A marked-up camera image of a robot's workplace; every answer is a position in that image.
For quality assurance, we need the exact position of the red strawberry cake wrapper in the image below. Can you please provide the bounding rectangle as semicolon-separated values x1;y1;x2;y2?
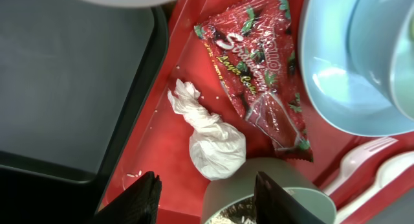
194;0;313;161

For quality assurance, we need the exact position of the red plastic tray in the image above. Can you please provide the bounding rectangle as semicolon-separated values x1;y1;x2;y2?
99;0;413;223

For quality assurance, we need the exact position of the white napkin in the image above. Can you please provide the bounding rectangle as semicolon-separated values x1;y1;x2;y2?
168;79;246;181

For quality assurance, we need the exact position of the white plastic spoon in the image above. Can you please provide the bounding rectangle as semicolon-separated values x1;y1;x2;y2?
334;151;413;224

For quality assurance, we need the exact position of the black waste bin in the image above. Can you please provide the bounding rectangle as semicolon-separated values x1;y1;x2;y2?
1;0;169;223

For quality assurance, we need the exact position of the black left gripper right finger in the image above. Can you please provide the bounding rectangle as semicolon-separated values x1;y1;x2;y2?
254;171;323;224

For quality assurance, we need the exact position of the light blue small bowl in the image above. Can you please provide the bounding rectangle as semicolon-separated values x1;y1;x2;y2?
349;0;413;120

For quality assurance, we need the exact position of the white plastic fork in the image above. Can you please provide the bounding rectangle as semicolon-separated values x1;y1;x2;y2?
323;137;398;196

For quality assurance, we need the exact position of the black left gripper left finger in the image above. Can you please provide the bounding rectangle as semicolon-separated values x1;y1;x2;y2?
91;171;162;224

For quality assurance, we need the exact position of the green bowl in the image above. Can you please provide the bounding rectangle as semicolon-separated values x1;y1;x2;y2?
201;157;336;223

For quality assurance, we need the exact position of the light blue plate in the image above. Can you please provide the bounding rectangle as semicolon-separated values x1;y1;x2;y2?
298;0;413;137

